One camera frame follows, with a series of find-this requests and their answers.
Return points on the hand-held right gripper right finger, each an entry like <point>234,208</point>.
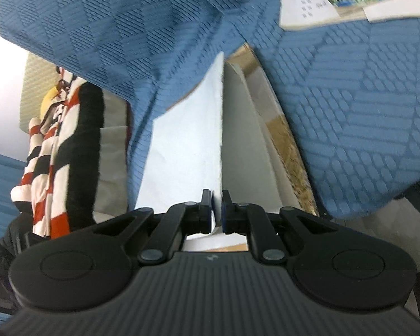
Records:
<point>225,213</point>

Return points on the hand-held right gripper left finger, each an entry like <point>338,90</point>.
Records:
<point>210,213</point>

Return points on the tan cover book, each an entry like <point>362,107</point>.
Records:
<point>294,168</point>

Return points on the red white black striped garment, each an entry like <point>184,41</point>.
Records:
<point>80,147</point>

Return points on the blue quilted sofa cover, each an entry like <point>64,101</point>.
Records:
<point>353,112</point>

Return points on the yellow plush toy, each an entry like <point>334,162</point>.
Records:
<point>49,99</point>

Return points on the beige textured cushion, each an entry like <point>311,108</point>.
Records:
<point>33,87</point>

